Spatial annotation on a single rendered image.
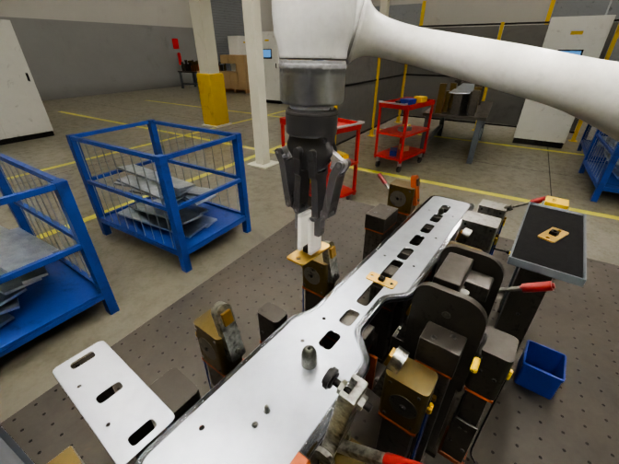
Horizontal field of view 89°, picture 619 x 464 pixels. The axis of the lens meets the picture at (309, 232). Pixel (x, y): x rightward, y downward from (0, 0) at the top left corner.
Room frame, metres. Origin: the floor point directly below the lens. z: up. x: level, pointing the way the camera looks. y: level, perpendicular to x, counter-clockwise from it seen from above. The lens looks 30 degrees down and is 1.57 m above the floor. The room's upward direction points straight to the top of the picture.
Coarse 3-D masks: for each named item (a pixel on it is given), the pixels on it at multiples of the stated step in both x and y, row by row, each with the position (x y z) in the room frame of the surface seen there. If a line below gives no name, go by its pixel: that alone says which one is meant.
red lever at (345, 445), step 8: (344, 440) 0.24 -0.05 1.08; (344, 448) 0.23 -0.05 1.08; (352, 448) 0.23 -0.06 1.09; (360, 448) 0.22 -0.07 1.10; (368, 448) 0.22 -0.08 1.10; (352, 456) 0.22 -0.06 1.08; (360, 456) 0.21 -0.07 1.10; (368, 456) 0.21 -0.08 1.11; (376, 456) 0.21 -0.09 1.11; (384, 456) 0.20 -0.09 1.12; (392, 456) 0.20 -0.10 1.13; (400, 456) 0.20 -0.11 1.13
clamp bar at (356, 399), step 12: (336, 372) 0.26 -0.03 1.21; (324, 384) 0.24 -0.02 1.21; (336, 384) 0.24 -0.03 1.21; (348, 384) 0.25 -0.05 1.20; (360, 384) 0.24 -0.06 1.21; (348, 396) 0.22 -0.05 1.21; (360, 396) 0.23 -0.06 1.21; (336, 408) 0.23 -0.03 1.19; (348, 408) 0.22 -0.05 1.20; (360, 408) 0.22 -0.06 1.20; (336, 420) 0.23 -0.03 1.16; (348, 420) 0.22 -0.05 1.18; (336, 432) 0.23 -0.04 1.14; (324, 444) 0.24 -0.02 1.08; (336, 444) 0.22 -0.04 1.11
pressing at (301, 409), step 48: (384, 240) 0.92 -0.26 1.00; (432, 240) 0.92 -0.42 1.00; (336, 288) 0.67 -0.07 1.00; (384, 288) 0.67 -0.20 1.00; (288, 336) 0.50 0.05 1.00; (240, 384) 0.38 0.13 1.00; (288, 384) 0.38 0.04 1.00; (192, 432) 0.30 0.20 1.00; (240, 432) 0.30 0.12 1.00; (288, 432) 0.30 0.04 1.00
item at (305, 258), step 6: (306, 246) 0.47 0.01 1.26; (324, 246) 0.49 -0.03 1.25; (294, 252) 0.46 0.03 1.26; (300, 252) 0.46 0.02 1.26; (306, 252) 0.46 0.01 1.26; (318, 252) 0.47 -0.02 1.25; (288, 258) 0.45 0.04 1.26; (294, 258) 0.45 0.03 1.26; (300, 258) 0.45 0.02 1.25; (306, 258) 0.45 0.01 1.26; (312, 258) 0.45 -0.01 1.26; (300, 264) 0.43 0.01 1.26
